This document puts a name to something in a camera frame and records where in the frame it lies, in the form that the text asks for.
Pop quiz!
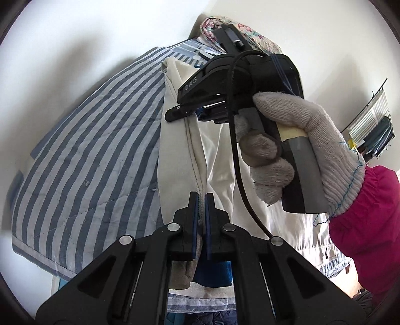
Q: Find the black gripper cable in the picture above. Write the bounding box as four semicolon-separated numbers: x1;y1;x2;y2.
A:
229;50;274;241

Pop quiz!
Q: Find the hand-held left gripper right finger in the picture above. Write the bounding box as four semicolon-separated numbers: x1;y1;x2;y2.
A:
204;192;366;325

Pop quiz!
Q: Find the person's right hand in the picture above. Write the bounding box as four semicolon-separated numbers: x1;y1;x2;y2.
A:
234;91;366;218

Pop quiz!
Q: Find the blue striped bedspread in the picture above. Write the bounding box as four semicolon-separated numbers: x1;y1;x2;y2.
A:
11;37;219;282

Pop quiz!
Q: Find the hanging striped cloth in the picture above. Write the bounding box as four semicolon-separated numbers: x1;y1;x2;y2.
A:
346;92;391;145

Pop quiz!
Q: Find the dark hanging garment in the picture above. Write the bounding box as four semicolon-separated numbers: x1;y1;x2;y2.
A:
359;115;395;158

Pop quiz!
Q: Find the black stick device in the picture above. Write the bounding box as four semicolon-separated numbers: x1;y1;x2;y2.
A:
214;26;248;53

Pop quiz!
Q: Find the floral quilt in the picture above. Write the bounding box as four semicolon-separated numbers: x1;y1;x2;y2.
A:
200;15;282;56

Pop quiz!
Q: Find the beige and blue jacket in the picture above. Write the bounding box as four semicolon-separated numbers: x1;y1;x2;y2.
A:
156;56;351;313

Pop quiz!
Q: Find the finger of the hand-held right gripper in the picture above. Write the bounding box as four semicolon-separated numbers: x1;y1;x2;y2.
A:
164;99;226;122
196;105;234;124

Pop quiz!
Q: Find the blue quilted cloth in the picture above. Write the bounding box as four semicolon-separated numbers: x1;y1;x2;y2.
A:
167;312;238;325

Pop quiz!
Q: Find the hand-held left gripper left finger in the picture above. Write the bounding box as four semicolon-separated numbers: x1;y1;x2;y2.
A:
36;191;202;325

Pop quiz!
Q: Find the person's right forearm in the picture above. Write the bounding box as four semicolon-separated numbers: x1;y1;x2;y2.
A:
328;165;400;308

